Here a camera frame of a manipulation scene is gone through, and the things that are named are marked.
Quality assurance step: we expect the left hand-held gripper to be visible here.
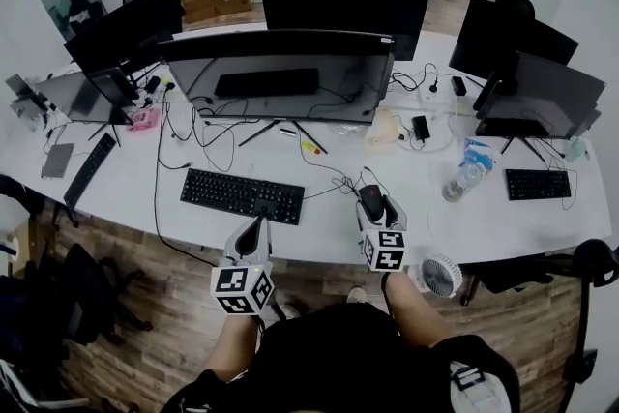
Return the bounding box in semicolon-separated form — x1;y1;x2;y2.
210;216;277;317

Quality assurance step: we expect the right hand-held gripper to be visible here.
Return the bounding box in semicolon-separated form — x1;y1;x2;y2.
355;194;408;274

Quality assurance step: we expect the black computer mouse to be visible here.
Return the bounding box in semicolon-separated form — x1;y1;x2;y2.
358;183;387;222

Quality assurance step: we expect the person's right forearm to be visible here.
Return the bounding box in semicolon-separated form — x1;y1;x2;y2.
380;270;455;350

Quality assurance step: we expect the person's left forearm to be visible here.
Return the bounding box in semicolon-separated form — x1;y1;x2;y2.
201;311;266;384

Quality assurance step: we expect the large black keyboard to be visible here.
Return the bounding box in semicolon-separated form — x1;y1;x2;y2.
179;167;307;227

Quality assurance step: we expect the white desk fan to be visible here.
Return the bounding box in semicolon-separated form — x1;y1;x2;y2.
407;251;464;300

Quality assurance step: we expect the clear plastic water bottle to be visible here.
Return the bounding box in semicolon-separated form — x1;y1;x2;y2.
441;162;485;204

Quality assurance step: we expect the beige plastic bag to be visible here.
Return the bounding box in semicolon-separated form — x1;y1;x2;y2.
363;106;406;147

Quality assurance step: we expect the blue and white packet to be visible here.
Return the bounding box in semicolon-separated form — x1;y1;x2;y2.
457;136;503;176

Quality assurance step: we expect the person's black clothing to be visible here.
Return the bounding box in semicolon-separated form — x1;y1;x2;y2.
162;302;522;413

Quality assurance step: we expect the pink box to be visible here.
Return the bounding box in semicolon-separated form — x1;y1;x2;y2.
126;106;162;133

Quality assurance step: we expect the wide curved black monitor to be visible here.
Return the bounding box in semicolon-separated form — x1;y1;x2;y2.
157;29;397;156

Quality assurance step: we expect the small black keyboard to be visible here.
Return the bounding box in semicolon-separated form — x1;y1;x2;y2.
504;167;574;202

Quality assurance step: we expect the slim black keyboard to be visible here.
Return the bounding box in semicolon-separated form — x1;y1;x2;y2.
62;132;118;210

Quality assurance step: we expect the black office chair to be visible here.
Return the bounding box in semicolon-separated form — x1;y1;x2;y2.
457;237;619;398
0;173;155;413
494;0;537;21

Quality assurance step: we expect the flat grey box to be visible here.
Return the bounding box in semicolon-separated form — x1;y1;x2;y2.
40;141;76;181

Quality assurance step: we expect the green translucent bottle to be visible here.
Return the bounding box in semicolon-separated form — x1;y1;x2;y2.
562;135;592;163

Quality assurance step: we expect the grey desk device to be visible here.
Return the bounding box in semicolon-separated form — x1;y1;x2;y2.
4;73;51;133

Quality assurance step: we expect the black mouse cable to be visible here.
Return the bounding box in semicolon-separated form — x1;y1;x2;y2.
303;165;386;201

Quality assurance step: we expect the long black cable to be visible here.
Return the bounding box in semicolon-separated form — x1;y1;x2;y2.
152;84;228;268

